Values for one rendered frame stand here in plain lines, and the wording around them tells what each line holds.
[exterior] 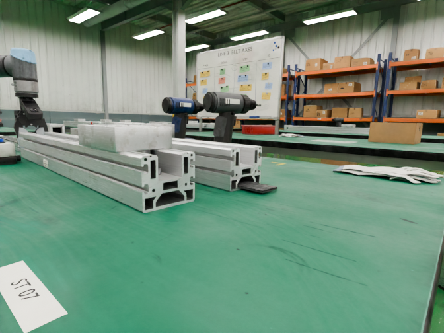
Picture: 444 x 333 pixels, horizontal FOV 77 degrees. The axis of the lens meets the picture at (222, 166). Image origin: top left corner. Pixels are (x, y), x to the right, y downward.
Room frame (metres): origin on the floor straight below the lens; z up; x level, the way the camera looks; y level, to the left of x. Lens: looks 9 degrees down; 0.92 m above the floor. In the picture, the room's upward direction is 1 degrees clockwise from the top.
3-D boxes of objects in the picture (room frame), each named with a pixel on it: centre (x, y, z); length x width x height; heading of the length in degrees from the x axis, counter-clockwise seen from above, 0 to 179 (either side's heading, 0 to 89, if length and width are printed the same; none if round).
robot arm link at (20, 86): (1.04, 0.72, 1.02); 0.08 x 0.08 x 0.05
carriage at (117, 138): (0.53, 0.19, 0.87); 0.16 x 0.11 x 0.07; 46
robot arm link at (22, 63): (1.04, 0.72, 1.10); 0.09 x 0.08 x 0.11; 77
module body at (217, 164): (0.84, 0.24, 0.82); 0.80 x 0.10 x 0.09; 46
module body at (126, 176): (0.71, 0.37, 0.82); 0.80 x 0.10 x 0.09; 46
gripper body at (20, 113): (1.05, 0.72, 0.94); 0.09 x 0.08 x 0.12; 46
